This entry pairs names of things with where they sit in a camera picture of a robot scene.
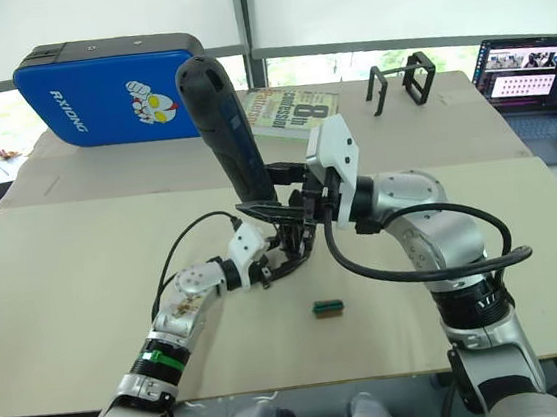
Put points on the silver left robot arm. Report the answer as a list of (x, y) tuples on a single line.
[(186, 284)]

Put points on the green paperback book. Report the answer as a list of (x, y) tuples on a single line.
[(297, 110)]

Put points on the black electric screwdriver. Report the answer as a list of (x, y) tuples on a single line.
[(218, 125)]

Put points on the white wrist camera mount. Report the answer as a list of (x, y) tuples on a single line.
[(337, 146), (245, 245)]

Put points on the open dark laptop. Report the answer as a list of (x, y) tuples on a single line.
[(526, 84)]

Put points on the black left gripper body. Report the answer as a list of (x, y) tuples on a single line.
[(263, 270)]

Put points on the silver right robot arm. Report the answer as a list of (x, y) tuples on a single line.
[(438, 240)]

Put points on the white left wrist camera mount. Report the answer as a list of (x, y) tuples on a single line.
[(245, 245)]

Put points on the blue padded case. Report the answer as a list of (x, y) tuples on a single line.
[(95, 103)]

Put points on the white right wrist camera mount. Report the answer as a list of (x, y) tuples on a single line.
[(337, 146)]

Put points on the black gripper body workpiece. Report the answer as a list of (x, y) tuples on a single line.
[(294, 237)]

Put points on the small green screw holder block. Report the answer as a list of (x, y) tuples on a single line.
[(328, 308)]

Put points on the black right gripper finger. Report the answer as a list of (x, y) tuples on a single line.
[(274, 211), (289, 172)]

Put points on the beige cardboard sheet with flaps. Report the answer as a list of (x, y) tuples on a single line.
[(129, 175)]

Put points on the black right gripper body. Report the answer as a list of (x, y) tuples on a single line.
[(315, 199)]

